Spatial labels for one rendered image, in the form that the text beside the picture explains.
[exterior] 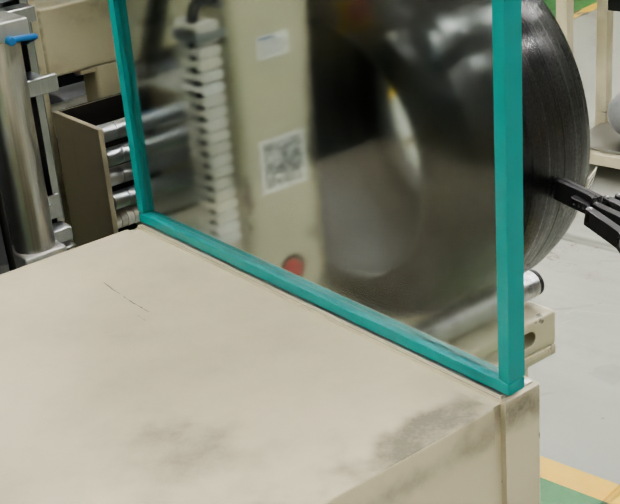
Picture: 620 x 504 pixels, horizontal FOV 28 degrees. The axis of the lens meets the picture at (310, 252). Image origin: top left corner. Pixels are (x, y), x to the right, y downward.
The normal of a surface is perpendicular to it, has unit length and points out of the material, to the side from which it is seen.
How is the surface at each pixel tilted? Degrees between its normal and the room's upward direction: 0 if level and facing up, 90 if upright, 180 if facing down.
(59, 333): 0
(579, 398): 0
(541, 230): 112
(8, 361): 0
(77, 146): 90
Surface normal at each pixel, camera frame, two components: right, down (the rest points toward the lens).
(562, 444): -0.07, -0.91
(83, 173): -0.77, 0.31
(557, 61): 0.53, -0.17
